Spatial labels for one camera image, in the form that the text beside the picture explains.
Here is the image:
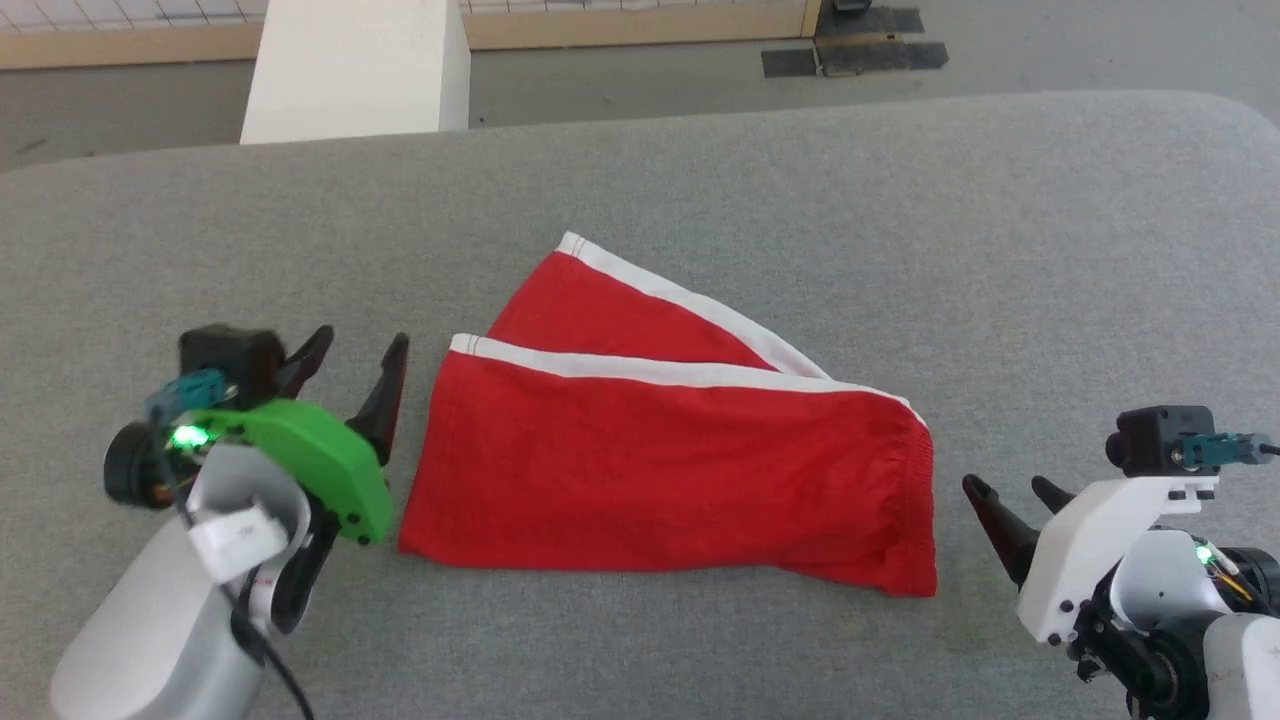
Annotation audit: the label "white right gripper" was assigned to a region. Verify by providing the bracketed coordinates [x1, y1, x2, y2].
[961, 473, 1222, 647]

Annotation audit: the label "red shorts with white trim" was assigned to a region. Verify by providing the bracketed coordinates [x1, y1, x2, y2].
[397, 231, 940, 599]

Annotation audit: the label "grey fabric sofa cushion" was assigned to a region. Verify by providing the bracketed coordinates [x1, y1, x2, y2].
[0, 90, 1280, 720]

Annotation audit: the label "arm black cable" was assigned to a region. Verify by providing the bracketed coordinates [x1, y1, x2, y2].
[146, 367, 317, 720]
[1178, 431, 1280, 471]

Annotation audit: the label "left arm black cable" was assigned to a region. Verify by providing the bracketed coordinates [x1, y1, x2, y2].
[146, 367, 317, 720]

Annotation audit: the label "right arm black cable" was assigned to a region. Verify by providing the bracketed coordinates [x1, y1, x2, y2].
[1178, 431, 1280, 471]

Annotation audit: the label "white cable tag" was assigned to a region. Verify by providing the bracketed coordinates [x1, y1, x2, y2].
[187, 502, 290, 587]

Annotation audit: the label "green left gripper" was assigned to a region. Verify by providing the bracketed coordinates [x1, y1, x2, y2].
[102, 324, 411, 547]

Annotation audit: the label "lemon print partition screen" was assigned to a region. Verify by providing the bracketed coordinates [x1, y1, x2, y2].
[0, 0, 824, 72]

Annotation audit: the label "black floor plate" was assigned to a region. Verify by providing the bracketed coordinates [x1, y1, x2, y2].
[815, 7, 950, 79]

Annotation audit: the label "white box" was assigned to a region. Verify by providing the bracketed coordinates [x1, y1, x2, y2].
[239, 0, 472, 147]

